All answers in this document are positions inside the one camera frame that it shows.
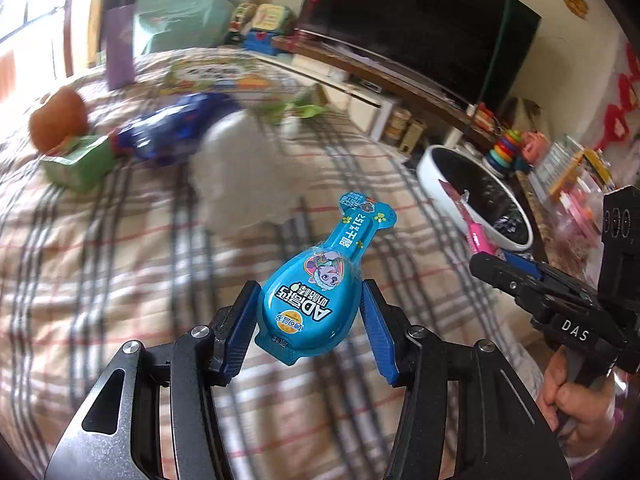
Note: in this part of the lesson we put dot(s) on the black flat television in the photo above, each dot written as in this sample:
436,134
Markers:
410,20

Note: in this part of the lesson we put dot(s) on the pink snack packet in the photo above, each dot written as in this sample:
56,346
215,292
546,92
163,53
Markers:
480,235

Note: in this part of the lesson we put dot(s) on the beige patterned curtain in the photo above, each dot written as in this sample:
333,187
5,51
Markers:
102,10

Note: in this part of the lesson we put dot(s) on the green drink carton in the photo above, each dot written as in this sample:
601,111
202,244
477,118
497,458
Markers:
80,162

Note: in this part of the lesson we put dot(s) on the plaid blanket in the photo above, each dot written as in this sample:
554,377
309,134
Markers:
125,270

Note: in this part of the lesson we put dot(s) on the white trash bin black bag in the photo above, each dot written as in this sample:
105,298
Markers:
430,180

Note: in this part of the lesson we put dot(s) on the reddish orange round fruit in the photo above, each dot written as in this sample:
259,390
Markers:
57,117

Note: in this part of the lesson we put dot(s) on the balcony window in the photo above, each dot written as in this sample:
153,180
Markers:
30,10

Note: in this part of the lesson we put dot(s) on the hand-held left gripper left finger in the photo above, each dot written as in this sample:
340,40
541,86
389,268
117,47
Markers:
239,332

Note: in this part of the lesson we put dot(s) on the purple bottle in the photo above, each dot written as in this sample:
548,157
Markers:
119,40

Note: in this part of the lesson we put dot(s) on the green wrapper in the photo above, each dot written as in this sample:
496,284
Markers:
295,110

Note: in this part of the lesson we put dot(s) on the clear acrylic holder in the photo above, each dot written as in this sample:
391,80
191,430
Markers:
555,160

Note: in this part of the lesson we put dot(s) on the person's right hand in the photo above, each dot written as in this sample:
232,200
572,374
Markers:
582,402

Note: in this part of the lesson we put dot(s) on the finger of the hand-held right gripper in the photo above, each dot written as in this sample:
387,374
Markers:
530,266
505,277

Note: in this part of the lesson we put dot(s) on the round toy with red wheel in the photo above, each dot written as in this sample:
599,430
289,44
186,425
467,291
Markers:
242,22

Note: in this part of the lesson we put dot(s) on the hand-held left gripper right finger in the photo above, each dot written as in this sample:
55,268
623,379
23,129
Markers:
377,335

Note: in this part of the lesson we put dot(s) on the yellow jar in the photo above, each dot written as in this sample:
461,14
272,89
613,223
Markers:
395,125

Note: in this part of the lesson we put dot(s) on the wooden toy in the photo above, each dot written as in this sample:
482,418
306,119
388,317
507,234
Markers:
412,137

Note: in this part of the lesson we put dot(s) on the yellow red box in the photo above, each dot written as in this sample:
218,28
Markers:
582,170

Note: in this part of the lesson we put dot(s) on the yellow green toy phone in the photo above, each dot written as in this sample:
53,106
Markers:
272,19

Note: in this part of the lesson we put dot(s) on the teal cloth covered chair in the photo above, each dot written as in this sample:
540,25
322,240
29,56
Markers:
180,20

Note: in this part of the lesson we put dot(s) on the cartoon figure wall decoration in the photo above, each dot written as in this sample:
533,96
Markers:
574,1

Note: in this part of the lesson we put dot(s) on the blue foil bag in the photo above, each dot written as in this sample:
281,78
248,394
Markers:
170,125

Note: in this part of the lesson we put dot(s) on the blue toy cash register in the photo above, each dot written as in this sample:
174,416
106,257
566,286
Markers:
262,42

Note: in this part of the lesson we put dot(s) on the pink lidded plastic box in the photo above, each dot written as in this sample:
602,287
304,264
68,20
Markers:
575,210

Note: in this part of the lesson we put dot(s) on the white tv cabinet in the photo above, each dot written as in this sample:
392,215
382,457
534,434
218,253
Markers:
370,90

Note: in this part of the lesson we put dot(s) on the blue egg-shaped toy packet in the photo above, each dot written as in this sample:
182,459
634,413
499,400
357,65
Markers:
310,310

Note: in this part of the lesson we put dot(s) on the pink toy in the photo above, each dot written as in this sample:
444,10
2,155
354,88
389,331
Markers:
532,146

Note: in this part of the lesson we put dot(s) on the stack of picture books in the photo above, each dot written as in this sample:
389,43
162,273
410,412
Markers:
215,72

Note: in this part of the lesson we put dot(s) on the red toy telephone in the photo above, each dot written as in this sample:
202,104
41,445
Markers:
483,117

